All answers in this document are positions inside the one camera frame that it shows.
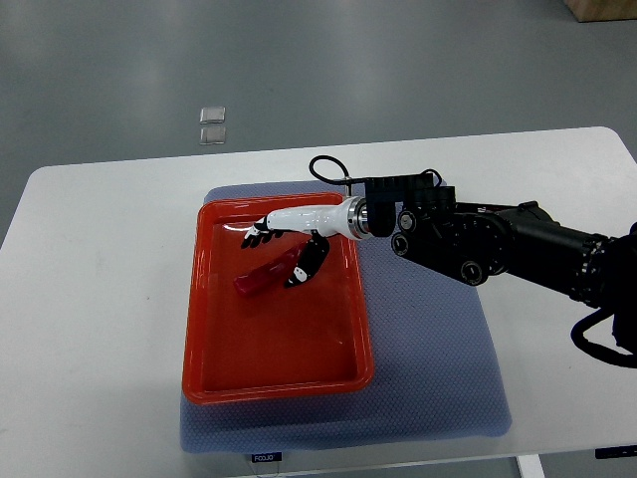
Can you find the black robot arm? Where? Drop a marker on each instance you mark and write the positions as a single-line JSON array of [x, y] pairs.
[[471, 242]]

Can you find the red pepper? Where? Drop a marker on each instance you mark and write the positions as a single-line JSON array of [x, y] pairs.
[[277, 271]]

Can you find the cardboard box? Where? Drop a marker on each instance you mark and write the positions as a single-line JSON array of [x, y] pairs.
[[602, 10]]

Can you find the lower metal floor plate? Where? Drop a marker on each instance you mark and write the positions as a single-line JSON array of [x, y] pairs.
[[212, 134]]

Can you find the black table label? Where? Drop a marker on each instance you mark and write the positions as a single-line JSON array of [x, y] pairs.
[[268, 457]]

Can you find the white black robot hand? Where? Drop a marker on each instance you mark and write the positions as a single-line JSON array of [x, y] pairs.
[[348, 219]]

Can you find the red plastic tray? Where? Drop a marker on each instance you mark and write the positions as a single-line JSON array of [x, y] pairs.
[[280, 342]]

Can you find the white table leg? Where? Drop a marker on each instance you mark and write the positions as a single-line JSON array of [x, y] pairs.
[[530, 466]]

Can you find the metal floor plate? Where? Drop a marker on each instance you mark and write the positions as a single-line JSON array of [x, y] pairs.
[[213, 114], [212, 134]]

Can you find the upper metal floor plate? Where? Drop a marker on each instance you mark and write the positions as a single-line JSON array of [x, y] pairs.
[[213, 114]]

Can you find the blue-grey mesh mat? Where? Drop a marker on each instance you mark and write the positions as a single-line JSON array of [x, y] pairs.
[[436, 373]]

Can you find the black table control panel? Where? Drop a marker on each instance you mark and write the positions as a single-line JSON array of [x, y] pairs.
[[616, 452]]

